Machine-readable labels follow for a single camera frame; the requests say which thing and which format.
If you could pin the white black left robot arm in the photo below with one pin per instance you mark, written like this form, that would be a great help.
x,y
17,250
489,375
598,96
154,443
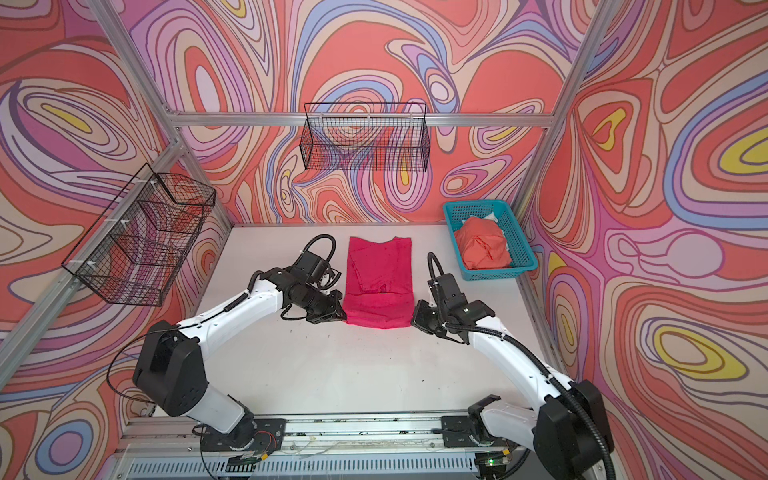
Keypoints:
x,y
170,370

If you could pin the aluminium frame corner post right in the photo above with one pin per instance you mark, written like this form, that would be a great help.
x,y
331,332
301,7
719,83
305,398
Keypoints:
x,y
595,33

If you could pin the aluminium frame corner post left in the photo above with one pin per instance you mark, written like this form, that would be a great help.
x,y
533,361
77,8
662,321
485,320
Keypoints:
x,y
117,34

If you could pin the black wire basket left wall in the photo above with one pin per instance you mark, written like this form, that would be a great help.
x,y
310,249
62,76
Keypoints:
x,y
132,254

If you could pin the black wire basket back wall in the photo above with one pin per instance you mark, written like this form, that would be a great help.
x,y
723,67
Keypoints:
x,y
365,136

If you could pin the teal plastic basket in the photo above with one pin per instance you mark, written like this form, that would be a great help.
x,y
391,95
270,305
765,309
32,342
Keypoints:
x,y
523,259

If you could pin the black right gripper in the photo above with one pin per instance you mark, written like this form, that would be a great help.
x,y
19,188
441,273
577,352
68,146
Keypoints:
x,y
420,319

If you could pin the aluminium left wall bar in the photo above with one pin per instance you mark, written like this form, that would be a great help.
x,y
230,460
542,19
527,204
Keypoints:
x,y
113,191

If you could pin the coral red t shirt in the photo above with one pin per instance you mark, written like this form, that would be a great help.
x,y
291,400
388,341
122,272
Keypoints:
x,y
482,245

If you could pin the magenta t shirt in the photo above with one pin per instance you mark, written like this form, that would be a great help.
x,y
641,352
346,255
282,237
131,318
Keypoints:
x,y
379,284

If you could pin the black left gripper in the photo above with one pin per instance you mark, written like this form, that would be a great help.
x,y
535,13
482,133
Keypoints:
x,y
335,311

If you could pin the black wire basket wall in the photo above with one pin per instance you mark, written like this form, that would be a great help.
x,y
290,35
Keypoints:
x,y
132,254
365,136

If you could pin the aluminium frame corner post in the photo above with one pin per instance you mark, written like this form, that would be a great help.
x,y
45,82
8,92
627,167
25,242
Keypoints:
x,y
595,33
117,34

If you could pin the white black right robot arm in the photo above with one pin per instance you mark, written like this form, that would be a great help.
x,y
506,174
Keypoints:
x,y
564,421

